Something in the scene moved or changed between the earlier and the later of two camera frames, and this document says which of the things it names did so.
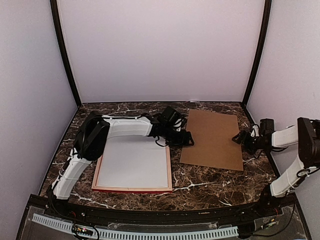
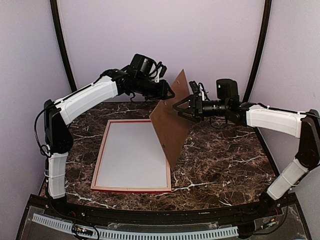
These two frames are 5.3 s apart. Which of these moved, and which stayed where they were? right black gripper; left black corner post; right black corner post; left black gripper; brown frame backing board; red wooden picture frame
Moved: right black gripper; left black gripper; brown frame backing board
Stayed: left black corner post; red wooden picture frame; right black corner post
